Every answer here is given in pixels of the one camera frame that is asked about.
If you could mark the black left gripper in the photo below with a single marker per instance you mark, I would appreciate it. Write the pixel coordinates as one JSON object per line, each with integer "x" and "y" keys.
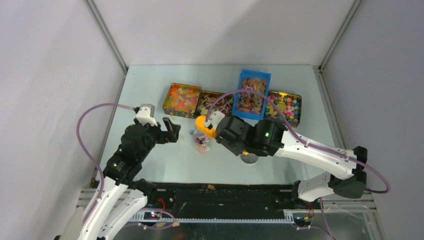
{"x": 170, "y": 135}

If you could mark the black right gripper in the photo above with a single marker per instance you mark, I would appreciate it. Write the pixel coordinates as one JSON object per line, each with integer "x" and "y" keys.
{"x": 225, "y": 143}

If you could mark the clear plastic jar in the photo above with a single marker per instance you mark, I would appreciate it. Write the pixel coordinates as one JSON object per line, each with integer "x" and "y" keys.
{"x": 202, "y": 142}

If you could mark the orange plastic scoop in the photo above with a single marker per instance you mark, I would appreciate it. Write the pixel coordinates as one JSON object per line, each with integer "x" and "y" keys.
{"x": 203, "y": 127}

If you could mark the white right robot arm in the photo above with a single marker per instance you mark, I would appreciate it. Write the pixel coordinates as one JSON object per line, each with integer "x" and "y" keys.
{"x": 342, "y": 175}

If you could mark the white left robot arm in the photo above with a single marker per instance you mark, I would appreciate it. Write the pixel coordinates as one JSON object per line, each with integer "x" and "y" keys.
{"x": 118, "y": 196}

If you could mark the blue bin of candies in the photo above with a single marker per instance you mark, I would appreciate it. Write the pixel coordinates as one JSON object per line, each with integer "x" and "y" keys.
{"x": 250, "y": 103}

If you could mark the tin of gummy candies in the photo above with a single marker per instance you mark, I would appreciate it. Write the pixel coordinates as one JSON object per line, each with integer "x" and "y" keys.
{"x": 182, "y": 100}

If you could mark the tin of colourful cube candies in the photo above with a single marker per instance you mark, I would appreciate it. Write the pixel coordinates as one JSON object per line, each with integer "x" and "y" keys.
{"x": 289, "y": 104}

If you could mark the silver metal jar lid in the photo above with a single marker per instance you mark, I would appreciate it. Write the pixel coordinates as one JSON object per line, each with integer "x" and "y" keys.
{"x": 249, "y": 158}

